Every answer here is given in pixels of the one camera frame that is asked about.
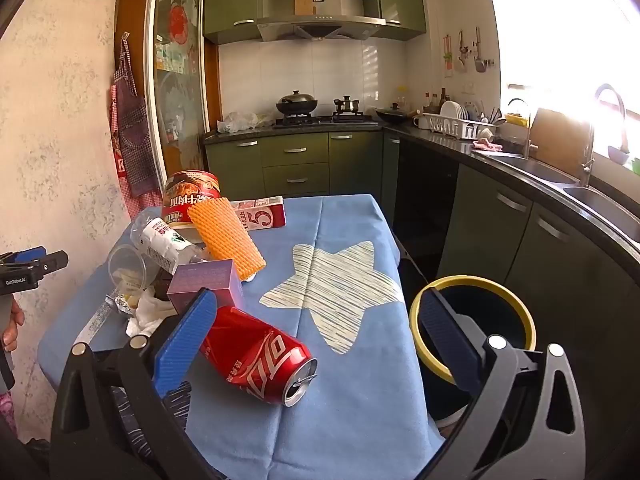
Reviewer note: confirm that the white mug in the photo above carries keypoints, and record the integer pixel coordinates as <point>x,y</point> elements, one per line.
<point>418,121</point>

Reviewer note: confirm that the white red milk carton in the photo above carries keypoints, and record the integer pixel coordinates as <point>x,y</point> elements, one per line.
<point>265,215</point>

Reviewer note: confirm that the checkered apron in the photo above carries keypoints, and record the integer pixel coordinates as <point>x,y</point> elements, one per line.
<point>132,135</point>

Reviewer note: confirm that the stack of white plates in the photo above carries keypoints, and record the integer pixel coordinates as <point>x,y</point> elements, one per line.
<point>452,110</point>

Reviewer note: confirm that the red instant noodle bowl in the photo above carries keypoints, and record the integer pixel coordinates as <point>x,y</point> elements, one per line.
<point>190,195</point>

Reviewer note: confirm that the black wok with lid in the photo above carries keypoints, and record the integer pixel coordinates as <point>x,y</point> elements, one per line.
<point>296,104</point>

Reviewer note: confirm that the blue star print tablecloth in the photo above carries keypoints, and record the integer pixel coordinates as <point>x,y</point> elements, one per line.
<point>350,410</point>

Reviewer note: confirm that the pink cloth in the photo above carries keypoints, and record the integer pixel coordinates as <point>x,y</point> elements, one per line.
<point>487,145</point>

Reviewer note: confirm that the white tissue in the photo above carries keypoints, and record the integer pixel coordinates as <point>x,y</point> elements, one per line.
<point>150,312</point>

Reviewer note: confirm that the round stool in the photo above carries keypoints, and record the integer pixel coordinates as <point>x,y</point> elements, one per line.
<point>450,419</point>

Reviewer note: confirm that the yellow rimmed dark bin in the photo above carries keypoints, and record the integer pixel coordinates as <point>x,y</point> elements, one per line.
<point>495,310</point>

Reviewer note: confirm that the frosted glass sliding door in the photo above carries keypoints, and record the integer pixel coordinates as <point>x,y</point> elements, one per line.
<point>175,85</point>

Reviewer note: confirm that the steel range hood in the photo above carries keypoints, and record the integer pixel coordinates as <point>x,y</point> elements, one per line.
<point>320,25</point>

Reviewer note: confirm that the pink patterned garment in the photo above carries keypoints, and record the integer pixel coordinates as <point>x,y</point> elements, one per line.
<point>7,415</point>

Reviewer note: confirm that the wooden cutting board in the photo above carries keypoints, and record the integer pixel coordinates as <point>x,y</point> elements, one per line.
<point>560,145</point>

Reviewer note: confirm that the dark sauce bottle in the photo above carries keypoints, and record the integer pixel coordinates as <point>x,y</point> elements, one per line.
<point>443,97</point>

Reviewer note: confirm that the stainless steel double sink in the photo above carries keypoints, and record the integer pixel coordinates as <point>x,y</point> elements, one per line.
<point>540,170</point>

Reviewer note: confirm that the white plastic bag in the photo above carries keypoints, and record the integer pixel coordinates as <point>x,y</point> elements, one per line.
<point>240,122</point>

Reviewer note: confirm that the tall steel faucet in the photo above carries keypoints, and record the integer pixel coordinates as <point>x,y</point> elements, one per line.
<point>586,160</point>

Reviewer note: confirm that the grey bowl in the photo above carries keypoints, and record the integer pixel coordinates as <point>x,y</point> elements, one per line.
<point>619,156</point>

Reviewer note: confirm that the white dish rack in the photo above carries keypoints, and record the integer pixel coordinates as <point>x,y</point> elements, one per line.
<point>450,127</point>

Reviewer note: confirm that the clear white-labelled water bottle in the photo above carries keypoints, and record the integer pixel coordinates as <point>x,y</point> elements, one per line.
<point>160,245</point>

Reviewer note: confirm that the foil wrapper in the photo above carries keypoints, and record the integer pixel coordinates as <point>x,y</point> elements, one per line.
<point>122,302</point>

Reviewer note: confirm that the purple box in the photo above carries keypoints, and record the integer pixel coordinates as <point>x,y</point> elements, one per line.
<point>205,280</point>

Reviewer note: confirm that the green plastic item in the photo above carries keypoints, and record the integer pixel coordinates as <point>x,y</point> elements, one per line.
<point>636,166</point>

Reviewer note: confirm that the black gas stove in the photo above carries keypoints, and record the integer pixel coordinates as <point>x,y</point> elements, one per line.
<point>325,121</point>

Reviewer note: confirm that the dark teapot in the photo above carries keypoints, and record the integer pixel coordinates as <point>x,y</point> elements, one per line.
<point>346,106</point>

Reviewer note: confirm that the black lidded pan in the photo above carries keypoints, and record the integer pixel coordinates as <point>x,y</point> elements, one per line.
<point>392,114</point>

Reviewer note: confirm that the bright window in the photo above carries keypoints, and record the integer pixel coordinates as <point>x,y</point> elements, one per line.
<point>575,35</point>

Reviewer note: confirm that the hanging metal spatula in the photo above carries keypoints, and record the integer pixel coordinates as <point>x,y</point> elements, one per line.
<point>480,62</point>

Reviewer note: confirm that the orange foam net sleeve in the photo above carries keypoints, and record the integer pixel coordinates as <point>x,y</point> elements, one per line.
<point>225,240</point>

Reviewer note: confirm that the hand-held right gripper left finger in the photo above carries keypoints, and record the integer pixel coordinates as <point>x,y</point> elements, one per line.
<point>182,345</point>

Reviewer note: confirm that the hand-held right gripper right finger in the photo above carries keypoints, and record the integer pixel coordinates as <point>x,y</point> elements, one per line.
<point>445,340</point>

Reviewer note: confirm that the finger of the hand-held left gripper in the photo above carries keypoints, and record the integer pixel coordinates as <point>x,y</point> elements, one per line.
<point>50,261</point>

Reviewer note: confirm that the dark striped cloth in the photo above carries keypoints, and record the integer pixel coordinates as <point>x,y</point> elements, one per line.
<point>175,402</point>

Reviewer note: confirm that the white cup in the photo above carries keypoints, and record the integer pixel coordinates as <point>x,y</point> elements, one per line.
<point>486,135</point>

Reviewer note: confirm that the white wall socket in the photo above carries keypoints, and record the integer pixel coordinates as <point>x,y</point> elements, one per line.
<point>468,86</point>

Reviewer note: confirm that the small steel faucet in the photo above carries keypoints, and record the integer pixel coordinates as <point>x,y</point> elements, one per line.
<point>526,145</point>

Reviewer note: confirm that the hanging kitchen scissors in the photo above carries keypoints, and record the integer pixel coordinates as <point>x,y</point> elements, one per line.
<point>462,52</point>

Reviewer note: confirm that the black built-in appliance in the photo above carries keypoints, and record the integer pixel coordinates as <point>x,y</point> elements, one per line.
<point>425,195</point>

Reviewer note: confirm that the person's left hand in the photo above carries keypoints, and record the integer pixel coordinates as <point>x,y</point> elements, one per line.
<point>12,317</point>

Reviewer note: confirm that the yellow container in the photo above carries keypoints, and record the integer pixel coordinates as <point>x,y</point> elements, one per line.
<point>516,120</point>

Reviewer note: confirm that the clear plastic cup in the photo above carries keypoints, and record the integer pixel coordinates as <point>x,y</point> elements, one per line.
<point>125,270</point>

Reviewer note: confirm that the red soda can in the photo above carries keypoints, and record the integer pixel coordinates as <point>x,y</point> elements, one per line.
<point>250,355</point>

